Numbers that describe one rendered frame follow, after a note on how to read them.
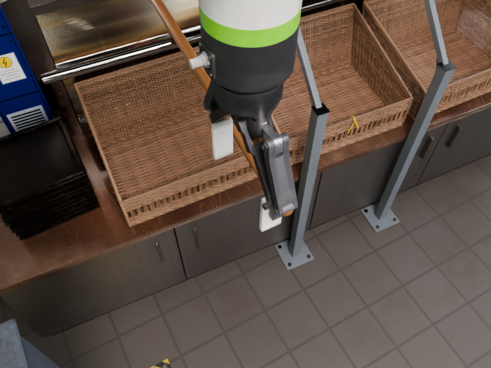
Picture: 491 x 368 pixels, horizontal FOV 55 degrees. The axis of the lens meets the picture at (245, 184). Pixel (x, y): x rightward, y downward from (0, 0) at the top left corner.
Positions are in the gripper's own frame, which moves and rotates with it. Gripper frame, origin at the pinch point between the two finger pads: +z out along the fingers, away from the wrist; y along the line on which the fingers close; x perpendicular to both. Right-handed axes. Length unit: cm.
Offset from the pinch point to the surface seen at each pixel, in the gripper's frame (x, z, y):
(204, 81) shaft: 15, 25, -47
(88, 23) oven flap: 1, 41, -108
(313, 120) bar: 50, 53, -46
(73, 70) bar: -11, 29, -71
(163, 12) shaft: 17, 24, -77
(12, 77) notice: -28, 52, -106
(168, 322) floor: -11, 146, -44
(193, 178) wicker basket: 12, 73, -57
